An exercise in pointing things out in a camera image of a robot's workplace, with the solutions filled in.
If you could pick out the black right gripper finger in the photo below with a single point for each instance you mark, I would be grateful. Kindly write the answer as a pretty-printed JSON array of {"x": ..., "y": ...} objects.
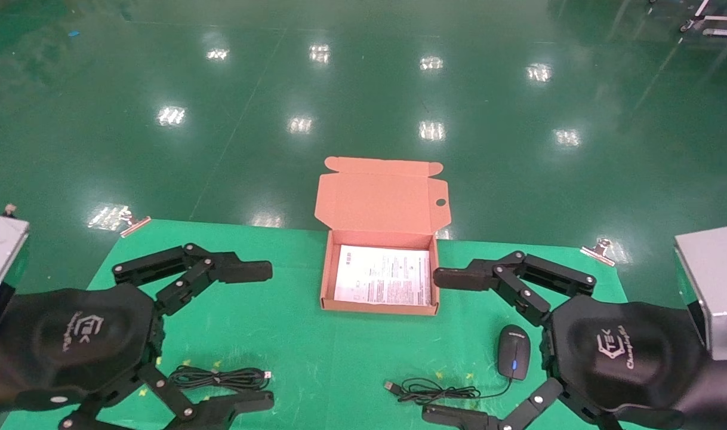
[{"x": 459, "y": 418}]

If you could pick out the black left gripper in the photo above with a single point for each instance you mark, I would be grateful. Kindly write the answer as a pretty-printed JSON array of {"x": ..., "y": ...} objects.
[{"x": 71, "y": 340}]

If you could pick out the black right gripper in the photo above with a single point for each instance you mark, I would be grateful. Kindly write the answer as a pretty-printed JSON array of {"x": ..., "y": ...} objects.
[{"x": 626, "y": 352}]

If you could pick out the open brown cardboard box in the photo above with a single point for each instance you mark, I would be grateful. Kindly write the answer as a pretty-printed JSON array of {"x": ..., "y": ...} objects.
[{"x": 381, "y": 203}]

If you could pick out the green table cloth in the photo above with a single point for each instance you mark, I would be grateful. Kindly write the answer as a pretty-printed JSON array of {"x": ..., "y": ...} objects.
[{"x": 292, "y": 346}]

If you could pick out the silver binder clip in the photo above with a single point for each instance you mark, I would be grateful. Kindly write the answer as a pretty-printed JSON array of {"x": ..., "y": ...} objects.
[
  {"x": 135, "y": 226},
  {"x": 599, "y": 252}
]

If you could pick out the white printed instruction sheet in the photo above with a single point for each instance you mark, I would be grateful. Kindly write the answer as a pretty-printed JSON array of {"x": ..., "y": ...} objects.
[{"x": 381, "y": 275}]

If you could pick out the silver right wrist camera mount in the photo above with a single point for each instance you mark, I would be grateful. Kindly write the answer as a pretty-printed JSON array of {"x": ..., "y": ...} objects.
[{"x": 715, "y": 280}]

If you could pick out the white metal cart frame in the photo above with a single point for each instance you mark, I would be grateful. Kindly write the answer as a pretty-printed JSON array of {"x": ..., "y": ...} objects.
[{"x": 718, "y": 25}]

